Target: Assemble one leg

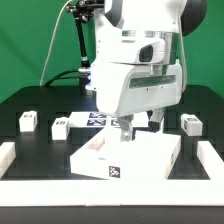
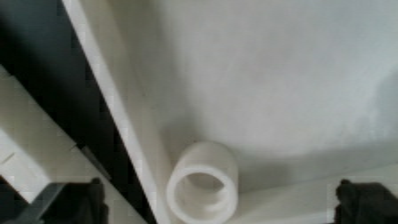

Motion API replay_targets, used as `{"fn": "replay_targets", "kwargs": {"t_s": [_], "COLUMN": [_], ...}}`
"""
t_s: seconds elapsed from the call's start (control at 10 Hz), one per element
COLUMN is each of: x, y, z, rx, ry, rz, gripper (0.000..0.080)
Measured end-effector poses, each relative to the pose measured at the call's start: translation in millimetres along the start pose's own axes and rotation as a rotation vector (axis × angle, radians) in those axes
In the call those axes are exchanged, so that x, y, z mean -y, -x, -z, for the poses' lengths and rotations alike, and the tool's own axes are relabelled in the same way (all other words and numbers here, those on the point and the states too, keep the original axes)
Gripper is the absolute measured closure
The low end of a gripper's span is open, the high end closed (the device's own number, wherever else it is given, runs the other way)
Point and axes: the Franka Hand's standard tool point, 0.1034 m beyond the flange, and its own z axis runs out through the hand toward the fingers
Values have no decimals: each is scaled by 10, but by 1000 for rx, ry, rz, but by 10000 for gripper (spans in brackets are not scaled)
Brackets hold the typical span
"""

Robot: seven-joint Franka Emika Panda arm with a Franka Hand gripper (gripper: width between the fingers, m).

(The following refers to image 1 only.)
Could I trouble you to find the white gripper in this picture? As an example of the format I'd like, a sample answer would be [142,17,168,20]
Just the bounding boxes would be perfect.
[91,62,182,142]

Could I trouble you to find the black camera stand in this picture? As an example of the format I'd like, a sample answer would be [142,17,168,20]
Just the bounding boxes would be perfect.
[66,0,105,87]

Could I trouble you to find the white cable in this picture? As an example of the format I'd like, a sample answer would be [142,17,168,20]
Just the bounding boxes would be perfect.
[39,0,73,87]

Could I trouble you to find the white marker sheet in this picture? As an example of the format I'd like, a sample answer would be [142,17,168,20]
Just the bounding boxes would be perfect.
[69,111,148,128]

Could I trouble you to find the white square tabletop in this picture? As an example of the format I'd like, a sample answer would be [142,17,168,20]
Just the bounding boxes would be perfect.
[70,128,181,181]

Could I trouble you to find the black cables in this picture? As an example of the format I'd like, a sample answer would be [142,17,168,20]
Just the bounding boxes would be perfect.
[44,68,92,88]

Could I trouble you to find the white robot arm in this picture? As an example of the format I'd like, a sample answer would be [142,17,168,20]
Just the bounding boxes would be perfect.
[91,0,207,141]

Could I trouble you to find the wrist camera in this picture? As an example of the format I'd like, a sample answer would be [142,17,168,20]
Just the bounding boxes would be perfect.
[117,39,167,65]

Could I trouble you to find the white U-shaped fence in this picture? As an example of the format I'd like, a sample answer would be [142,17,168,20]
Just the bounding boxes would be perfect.
[0,140,224,207]

